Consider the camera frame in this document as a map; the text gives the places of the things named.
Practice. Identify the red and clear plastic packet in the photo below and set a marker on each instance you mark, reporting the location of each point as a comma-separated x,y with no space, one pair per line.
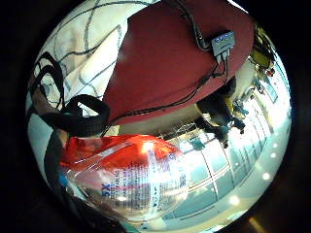
129,181

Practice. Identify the yellow object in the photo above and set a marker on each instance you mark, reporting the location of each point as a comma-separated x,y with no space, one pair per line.
260,53

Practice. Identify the the person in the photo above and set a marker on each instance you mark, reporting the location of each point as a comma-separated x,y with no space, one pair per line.
87,42

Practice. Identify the grey hub box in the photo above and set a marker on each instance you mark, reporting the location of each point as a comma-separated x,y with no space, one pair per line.
222,43

